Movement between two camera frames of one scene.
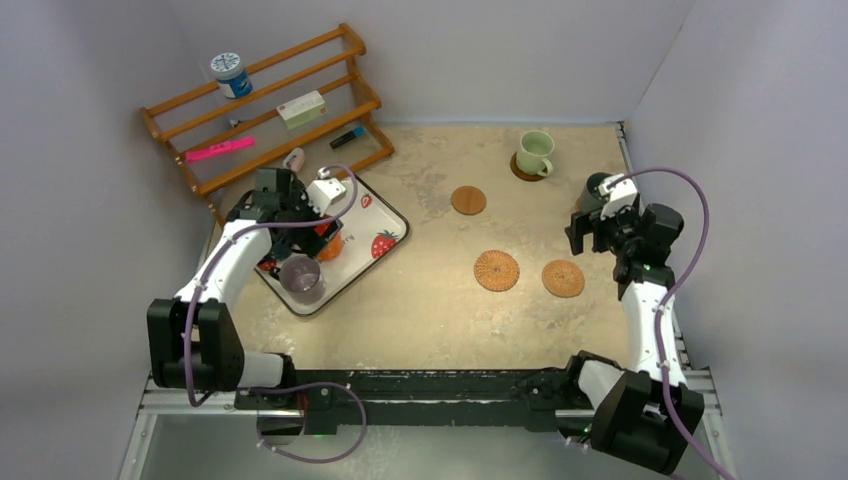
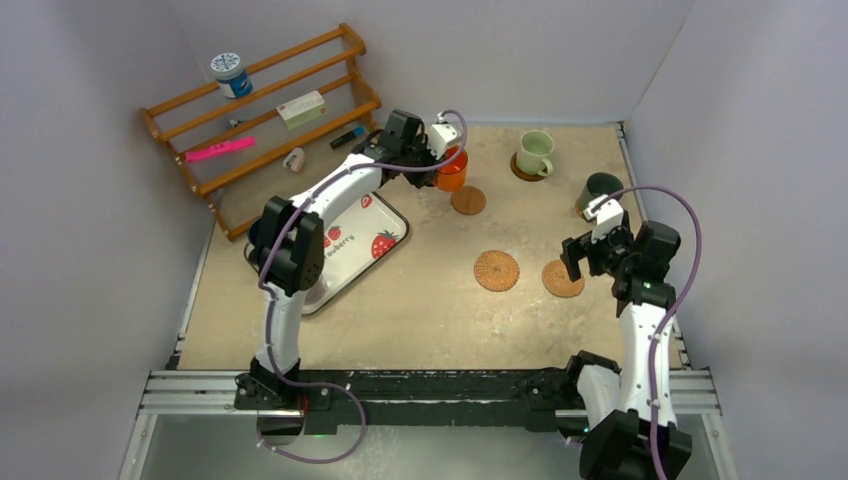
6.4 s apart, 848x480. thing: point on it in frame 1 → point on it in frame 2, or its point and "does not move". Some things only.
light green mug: (533, 154) does not move
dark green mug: (590, 199) does not move
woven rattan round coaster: (497, 270) does not move
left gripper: (309, 242) → (429, 146)
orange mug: (332, 249) → (453, 177)
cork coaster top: (521, 174) does not move
